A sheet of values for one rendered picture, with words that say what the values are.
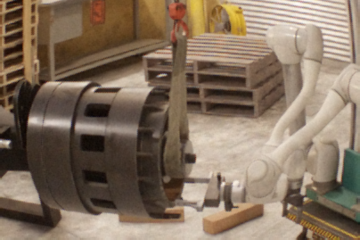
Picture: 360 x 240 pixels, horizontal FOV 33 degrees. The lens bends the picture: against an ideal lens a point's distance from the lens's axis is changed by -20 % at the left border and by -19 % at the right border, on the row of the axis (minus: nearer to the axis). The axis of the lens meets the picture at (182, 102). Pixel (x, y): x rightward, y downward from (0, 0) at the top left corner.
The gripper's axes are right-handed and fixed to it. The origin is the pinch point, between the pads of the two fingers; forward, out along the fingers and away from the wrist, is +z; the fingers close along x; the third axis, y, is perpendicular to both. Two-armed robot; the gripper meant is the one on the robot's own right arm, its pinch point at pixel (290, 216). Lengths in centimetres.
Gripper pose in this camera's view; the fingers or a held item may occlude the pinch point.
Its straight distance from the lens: 315.3
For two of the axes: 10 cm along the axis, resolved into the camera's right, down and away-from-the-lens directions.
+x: -4.6, -2.1, 8.6
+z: 0.5, 9.6, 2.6
